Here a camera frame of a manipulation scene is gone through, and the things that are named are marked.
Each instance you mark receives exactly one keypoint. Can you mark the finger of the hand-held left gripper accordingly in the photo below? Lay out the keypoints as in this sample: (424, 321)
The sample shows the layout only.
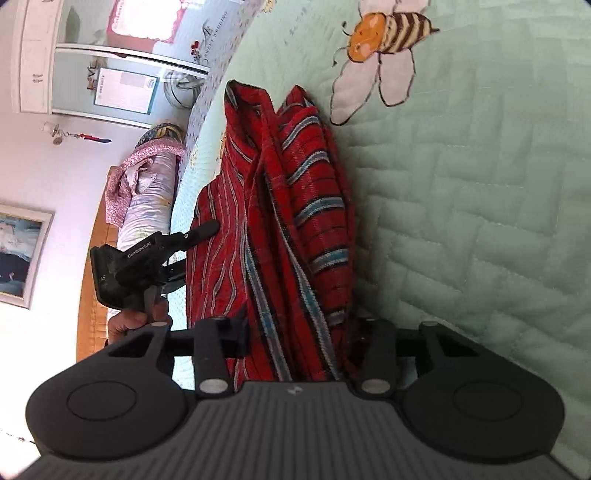
(175, 276)
(194, 234)

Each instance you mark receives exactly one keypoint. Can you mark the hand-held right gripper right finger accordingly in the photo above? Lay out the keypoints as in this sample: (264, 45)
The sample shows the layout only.
(369, 341)

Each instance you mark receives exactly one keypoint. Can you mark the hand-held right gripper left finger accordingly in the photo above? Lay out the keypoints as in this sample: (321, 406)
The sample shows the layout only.
(240, 337)

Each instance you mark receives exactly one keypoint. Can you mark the red plaid shirt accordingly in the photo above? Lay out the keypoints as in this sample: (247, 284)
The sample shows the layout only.
(277, 207)

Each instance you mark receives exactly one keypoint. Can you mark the person's left hand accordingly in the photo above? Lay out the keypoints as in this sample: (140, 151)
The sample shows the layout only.
(127, 323)

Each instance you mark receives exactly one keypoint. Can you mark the wooden headboard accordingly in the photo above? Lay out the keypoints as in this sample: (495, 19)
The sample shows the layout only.
(92, 277)

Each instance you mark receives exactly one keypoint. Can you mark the long floral bolster pillow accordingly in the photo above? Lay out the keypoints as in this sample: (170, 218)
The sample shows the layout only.
(147, 207)

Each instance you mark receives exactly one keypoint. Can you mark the pink knitted cloth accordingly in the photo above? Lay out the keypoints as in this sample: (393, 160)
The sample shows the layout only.
(124, 180)

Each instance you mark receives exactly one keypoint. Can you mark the blue yellow patterned cushion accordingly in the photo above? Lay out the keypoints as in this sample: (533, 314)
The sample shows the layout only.
(159, 134)

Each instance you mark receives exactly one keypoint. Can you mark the mint bee print bedspread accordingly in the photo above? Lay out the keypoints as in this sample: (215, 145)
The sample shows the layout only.
(461, 184)

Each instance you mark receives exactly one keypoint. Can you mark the white sliding door wardrobe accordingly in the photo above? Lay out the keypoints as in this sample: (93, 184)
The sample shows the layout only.
(78, 60)

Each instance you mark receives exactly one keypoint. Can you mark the pink bordered poster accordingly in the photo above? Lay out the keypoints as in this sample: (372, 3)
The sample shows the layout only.
(143, 21)

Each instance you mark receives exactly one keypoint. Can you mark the framed wall picture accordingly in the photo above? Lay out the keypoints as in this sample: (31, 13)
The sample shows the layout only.
(23, 256)

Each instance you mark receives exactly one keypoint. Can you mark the red tassel wall ornament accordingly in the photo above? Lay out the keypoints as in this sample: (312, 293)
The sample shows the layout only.
(78, 134)

